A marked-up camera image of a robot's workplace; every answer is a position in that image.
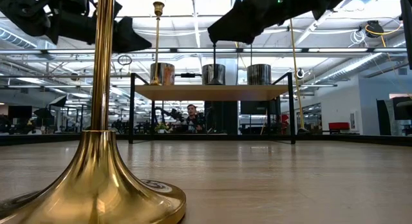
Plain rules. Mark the small background flower pot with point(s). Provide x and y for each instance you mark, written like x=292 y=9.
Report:
x=162 y=128

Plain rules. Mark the black metal table frame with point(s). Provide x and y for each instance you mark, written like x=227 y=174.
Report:
x=354 y=139

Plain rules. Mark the candle jar orange label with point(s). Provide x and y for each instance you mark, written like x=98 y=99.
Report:
x=168 y=74

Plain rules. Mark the gold brass candlestick holder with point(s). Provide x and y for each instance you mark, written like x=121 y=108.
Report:
x=96 y=172
x=157 y=40

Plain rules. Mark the wooden shelf black legs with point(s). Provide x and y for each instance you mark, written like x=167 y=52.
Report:
x=209 y=92

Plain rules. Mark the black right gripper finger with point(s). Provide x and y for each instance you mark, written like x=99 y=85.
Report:
x=235 y=27

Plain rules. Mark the person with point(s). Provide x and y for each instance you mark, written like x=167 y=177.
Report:
x=192 y=116

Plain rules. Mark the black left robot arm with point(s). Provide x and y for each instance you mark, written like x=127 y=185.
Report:
x=22 y=11

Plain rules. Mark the silver candle tin white wax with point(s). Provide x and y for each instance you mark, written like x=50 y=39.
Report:
x=219 y=74

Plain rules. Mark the red background bin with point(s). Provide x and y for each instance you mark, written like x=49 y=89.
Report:
x=338 y=126

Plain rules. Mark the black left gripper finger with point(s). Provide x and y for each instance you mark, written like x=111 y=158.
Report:
x=128 y=37

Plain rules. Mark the black candlestick holder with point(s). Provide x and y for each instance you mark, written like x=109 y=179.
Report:
x=214 y=63

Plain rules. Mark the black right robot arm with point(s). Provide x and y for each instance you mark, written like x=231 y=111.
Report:
x=331 y=0

